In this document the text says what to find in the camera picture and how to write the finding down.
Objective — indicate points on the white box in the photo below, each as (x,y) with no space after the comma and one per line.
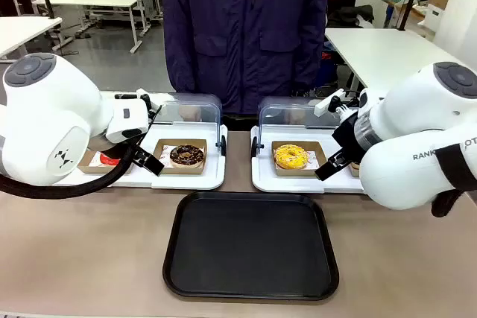
(434,16)

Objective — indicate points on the chocolate donut with nuts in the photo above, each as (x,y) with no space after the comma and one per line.
(179,158)

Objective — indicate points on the person's left hand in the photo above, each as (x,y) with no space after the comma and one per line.
(299,115)

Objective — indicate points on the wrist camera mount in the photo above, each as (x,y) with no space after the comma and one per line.
(141,91)
(324,107)

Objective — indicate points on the person's right hand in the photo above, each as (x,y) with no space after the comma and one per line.
(190,113)

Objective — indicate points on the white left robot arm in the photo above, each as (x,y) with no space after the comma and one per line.
(44,109)

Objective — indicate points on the brown cardboard donut box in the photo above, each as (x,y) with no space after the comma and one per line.
(298,173)
(87,167)
(354,174)
(182,171)

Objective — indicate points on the clear display case lid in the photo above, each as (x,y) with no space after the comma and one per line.
(283,104)
(194,100)

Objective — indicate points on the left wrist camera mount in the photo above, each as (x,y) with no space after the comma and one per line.
(141,91)

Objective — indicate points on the red glazed donut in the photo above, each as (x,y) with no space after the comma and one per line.
(108,161)

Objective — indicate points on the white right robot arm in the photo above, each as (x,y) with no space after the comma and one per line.
(410,169)

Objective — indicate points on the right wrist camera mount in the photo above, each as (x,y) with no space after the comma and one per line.
(324,107)

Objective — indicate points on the white printed paper liner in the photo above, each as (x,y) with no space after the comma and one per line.
(312,159)
(165,152)
(95,158)

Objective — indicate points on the person's left forearm navy sleeve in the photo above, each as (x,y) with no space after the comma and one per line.
(311,68)

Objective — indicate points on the yellow sprinkled donut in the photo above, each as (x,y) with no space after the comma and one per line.
(283,161)

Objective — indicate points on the black bag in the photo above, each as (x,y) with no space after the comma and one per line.
(350,16)

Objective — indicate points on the white display case base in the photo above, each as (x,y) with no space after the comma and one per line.
(268,184)
(186,180)

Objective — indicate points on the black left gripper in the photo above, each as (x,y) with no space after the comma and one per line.
(132,135)

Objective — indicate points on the person's right forearm navy sleeve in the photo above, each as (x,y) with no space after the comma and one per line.
(180,68)

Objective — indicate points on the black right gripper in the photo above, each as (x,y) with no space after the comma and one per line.
(350,135)

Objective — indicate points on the black plastic serving tray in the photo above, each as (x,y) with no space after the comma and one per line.
(249,247)

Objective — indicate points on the person in navy jacket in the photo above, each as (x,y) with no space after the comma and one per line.
(242,35)

